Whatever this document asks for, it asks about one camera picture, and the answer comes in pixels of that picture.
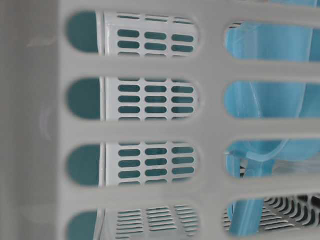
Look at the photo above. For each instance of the white plastic shopping basket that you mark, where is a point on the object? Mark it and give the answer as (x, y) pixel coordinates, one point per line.
(37, 131)

